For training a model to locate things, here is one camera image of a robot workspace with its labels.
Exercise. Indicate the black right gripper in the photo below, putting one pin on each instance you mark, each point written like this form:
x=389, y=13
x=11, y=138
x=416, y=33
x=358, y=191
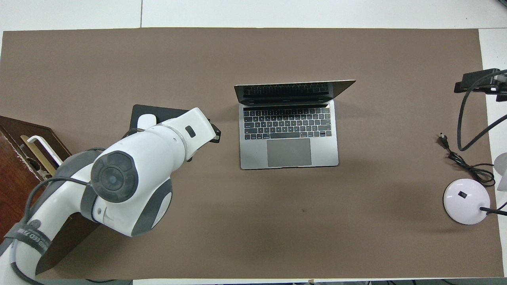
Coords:
x=501, y=89

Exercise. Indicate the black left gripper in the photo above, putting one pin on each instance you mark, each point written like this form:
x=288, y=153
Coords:
x=217, y=134

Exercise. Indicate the silver laptop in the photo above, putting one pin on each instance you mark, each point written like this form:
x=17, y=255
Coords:
x=289, y=152

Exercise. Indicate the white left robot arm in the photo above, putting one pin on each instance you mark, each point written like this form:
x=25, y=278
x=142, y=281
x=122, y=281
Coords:
x=130, y=158

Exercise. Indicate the black mouse pad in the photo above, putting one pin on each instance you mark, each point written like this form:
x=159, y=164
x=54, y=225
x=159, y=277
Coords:
x=166, y=113

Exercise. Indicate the white computer mouse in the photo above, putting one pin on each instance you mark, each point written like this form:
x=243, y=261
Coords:
x=145, y=120

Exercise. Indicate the brown table mat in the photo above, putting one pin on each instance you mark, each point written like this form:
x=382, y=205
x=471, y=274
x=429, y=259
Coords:
x=253, y=51

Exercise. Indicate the white desk lamp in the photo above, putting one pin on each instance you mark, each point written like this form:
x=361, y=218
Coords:
x=465, y=202

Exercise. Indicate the dark wooden box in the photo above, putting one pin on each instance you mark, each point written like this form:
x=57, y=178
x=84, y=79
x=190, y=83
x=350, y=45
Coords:
x=12, y=158

